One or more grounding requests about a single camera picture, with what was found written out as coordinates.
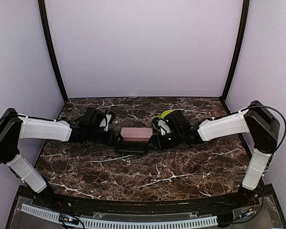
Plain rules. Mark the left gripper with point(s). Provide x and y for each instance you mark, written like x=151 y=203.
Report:
x=112 y=139

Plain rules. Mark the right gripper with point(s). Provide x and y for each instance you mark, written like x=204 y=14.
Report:
x=158 y=143

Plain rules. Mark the pink glasses case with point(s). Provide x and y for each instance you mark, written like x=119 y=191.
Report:
x=136 y=134

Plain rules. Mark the black glasses case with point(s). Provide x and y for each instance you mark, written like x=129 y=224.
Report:
x=131 y=148

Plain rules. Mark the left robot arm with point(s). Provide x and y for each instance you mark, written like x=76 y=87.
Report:
x=93 y=127

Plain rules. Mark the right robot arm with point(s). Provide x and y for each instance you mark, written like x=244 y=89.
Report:
x=256 y=119

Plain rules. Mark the green plate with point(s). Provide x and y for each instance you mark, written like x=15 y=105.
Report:
x=155 y=122

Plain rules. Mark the green bowl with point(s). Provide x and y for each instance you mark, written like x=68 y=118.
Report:
x=165 y=113

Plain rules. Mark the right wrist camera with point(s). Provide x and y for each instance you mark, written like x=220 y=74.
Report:
x=165 y=129

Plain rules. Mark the black table front rail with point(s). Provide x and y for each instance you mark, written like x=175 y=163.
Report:
x=219 y=205

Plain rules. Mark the white slotted cable duct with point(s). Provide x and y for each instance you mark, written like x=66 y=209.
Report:
x=119 y=221

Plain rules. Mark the left black frame post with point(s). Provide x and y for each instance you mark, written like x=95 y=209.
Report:
x=50 y=48

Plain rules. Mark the black frame post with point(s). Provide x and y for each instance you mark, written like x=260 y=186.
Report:
x=237 y=50
x=50 y=48

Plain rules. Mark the right black frame post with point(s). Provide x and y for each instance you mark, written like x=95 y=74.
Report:
x=237 y=50

